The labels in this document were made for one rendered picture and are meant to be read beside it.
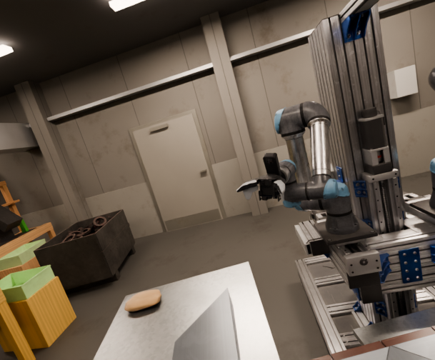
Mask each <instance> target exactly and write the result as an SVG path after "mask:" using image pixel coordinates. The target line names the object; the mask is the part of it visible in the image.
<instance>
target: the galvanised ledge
mask: <svg viewBox="0 0 435 360"><path fill-rule="evenodd" d="M432 326H435V307H433V308H430V309H426V310H423V311H418V312H415V313H412V314H407V315H404V316H400V317H396V318H394V319H389V320H386V321H381V322H379V323H375V324H371V325H368V326H363V327H360V328H357V329H353V331H354V336H355V337H356V338H357V340H358V341H359V343H360V344H361V345H362V346H363V345H366V344H370V343H374V342H376V341H380V342H381V340H384V339H388V338H391V337H395V336H399V335H402V334H407V333H410V332H413V331H418V330H420V329H425V328H428V327H432Z"/></svg>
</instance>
